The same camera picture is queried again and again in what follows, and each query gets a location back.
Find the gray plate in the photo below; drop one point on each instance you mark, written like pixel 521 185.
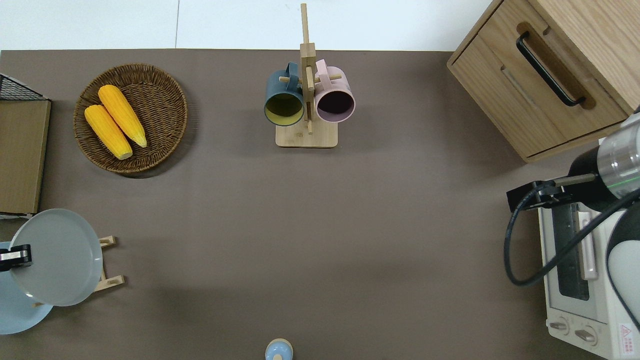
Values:
pixel 60 260

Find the dark blue mug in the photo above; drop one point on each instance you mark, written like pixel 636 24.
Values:
pixel 282 102

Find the pink mug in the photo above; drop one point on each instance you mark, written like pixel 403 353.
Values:
pixel 336 100

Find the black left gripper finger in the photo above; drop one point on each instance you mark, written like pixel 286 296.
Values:
pixel 15 256

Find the yellow corn cob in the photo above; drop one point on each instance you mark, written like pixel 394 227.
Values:
pixel 122 114
pixel 107 132

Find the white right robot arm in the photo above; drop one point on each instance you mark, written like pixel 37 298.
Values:
pixel 622 160

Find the white toaster oven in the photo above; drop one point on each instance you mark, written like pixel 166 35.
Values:
pixel 565 310

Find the brown table mat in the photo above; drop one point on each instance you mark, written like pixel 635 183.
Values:
pixel 320 240

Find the brown wicker basket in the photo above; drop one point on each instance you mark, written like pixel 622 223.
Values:
pixel 160 105

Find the light blue plate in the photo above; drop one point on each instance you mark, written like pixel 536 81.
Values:
pixel 20 315

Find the wooden mug tree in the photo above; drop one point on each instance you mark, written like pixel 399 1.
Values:
pixel 306 139

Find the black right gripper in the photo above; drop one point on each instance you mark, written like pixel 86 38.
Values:
pixel 587 175

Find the wooden cabinet box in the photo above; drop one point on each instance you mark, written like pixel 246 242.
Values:
pixel 500 85

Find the low wooden plate rack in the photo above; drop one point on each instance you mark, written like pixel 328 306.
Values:
pixel 111 281

